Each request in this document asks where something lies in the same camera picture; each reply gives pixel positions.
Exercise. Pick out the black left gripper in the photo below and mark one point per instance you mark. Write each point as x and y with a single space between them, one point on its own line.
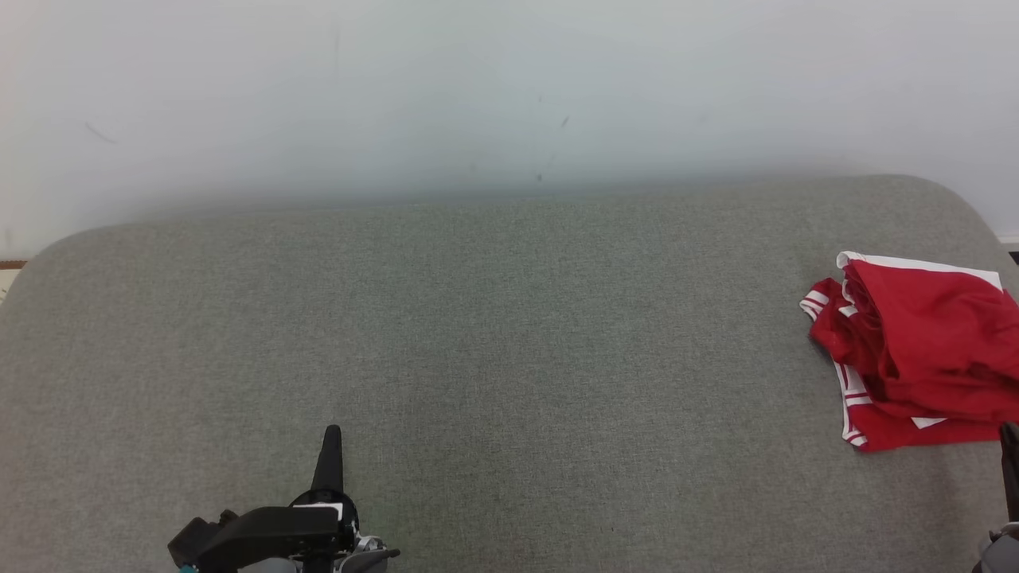
342 517

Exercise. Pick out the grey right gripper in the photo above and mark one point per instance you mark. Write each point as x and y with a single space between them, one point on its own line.
1001 551

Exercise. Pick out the red Bulls 23 jersey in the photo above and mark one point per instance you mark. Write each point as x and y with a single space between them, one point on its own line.
899 434

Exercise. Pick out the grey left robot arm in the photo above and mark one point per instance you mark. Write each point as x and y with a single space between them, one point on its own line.
358 557

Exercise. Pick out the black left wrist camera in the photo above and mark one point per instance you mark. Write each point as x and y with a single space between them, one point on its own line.
255 535

